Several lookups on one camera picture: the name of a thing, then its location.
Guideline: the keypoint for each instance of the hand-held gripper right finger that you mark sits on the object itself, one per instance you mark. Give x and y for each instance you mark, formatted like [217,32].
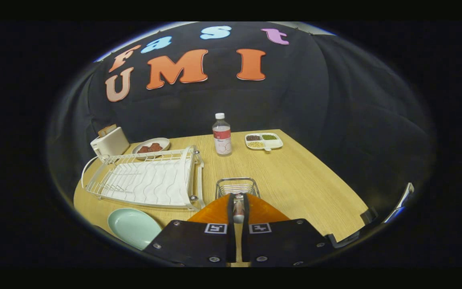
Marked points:
[287,245]

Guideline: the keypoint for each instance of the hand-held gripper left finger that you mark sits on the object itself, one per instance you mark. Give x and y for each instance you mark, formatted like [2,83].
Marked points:
[195,245]

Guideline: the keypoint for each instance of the light green plate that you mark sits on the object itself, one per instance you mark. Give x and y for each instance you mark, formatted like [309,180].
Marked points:
[132,226]

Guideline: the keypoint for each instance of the white plate with meat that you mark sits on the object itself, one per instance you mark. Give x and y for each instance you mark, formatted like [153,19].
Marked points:
[163,141]

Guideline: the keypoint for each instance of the white divided tray with beans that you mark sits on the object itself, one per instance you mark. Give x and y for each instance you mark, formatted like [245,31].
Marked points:
[275,143]

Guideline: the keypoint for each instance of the brown meat piece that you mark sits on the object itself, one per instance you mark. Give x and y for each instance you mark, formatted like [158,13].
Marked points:
[155,147]
[143,149]

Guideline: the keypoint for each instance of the clear plastic water bottle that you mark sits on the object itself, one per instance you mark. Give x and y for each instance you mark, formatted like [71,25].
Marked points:
[222,136]

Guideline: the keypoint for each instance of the white and blue object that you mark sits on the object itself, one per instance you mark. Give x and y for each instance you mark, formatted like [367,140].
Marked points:
[401,200]

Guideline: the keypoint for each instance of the white toaster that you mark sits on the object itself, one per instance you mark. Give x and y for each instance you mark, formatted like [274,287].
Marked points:
[112,143]

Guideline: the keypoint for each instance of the brown toast slice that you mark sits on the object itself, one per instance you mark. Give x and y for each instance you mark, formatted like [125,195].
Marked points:
[107,129]

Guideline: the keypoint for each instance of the black backdrop cloth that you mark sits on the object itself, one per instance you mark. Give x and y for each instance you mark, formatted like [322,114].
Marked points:
[315,100]

